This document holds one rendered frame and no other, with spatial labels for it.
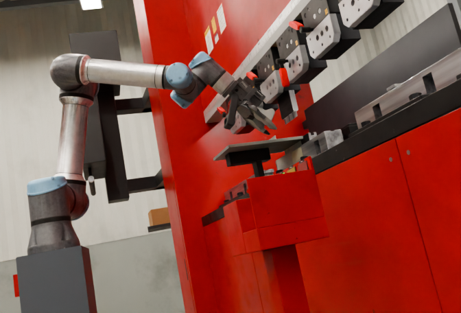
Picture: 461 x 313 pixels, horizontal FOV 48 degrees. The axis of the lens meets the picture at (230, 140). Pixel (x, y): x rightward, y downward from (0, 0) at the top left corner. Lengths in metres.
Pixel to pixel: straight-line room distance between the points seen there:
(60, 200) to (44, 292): 0.27
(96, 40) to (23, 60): 6.85
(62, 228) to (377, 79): 1.37
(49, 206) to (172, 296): 7.17
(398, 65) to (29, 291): 1.52
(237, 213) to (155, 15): 1.81
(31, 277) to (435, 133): 1.13
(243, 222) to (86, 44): 1.89
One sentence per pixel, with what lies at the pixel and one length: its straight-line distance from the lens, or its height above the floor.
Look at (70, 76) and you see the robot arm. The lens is 1.74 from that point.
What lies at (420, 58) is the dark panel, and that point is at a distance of 2.05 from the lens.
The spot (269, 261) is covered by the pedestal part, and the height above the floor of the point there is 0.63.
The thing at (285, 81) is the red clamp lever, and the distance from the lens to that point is 1.70.
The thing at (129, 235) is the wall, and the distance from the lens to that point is 8.75.
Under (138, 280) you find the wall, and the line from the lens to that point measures 8.74.
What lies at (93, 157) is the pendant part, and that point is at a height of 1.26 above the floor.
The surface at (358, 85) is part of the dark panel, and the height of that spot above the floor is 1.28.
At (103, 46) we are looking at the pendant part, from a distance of 2.89.
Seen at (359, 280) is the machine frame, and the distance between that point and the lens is 1.33.
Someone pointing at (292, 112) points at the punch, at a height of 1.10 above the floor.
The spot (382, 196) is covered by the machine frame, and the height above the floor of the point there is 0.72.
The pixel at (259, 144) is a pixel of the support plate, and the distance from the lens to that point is 1.68.
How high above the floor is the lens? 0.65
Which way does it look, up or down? 13 degrees up
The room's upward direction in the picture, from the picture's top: 11 degrees counter-clockwise
